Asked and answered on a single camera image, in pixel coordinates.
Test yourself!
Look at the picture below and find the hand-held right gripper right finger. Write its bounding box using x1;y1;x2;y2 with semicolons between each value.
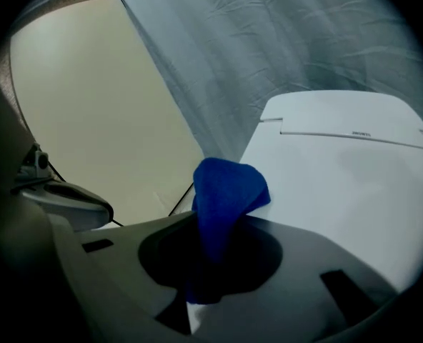
188;215;398;343

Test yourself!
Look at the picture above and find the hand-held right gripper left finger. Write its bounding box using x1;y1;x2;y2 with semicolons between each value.
50;211;198;343

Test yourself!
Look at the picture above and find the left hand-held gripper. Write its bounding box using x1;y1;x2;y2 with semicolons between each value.
13;143;114;232

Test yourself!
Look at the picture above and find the white toilet lid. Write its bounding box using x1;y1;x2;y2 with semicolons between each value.
239;116;423;294

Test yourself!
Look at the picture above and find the blue cleaning cloth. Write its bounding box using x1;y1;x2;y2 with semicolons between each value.
184;157;272;305

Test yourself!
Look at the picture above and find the beige partition panel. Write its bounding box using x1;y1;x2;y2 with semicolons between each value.
9;0;206;228

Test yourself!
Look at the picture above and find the grey curtain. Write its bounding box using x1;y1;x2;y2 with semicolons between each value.
120;0;423;166

